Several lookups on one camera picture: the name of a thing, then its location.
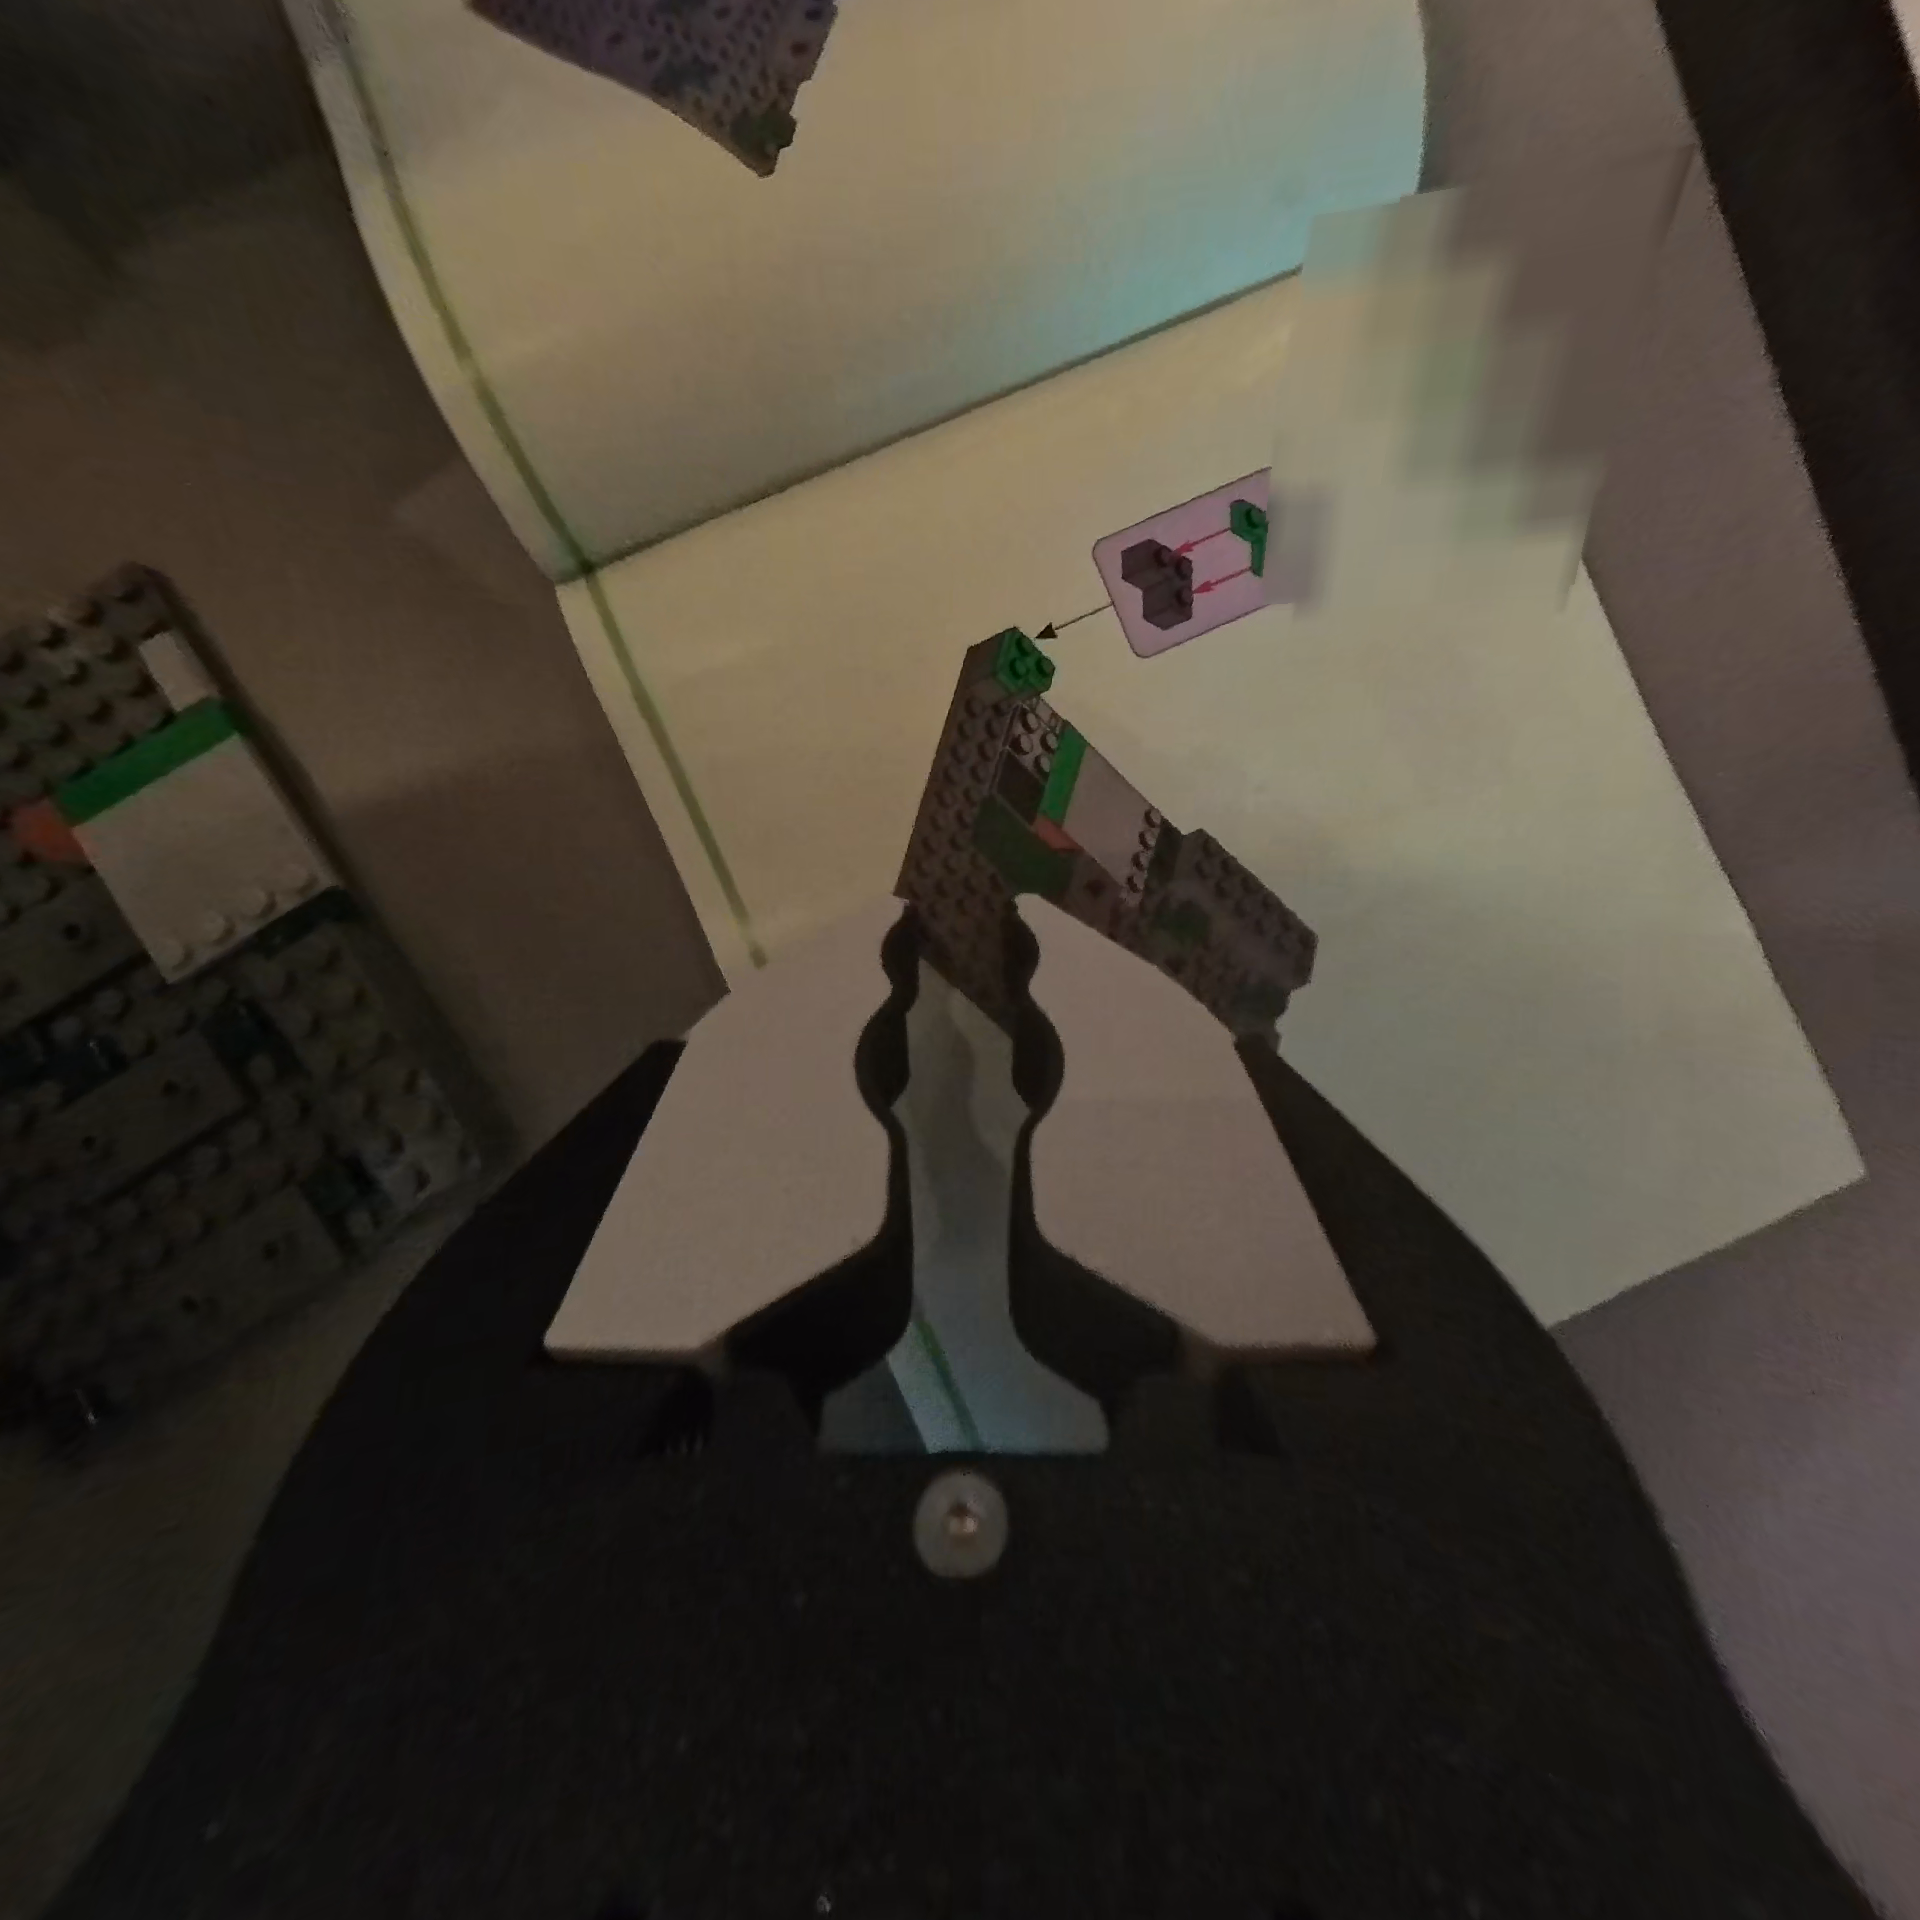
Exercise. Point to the brick building instruction booklet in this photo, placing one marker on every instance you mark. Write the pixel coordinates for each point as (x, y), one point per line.
(930, 376)

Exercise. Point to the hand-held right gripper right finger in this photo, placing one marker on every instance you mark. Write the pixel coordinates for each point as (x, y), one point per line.
(1200, 1202)

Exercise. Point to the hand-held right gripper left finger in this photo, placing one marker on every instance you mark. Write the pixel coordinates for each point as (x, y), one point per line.
(705, 1202)

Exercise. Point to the grey toy brick baseplate build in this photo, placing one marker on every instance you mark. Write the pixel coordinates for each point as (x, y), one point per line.
(194, 1051)

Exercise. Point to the grey desk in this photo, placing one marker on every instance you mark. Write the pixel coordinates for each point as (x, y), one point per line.
(224, 389)

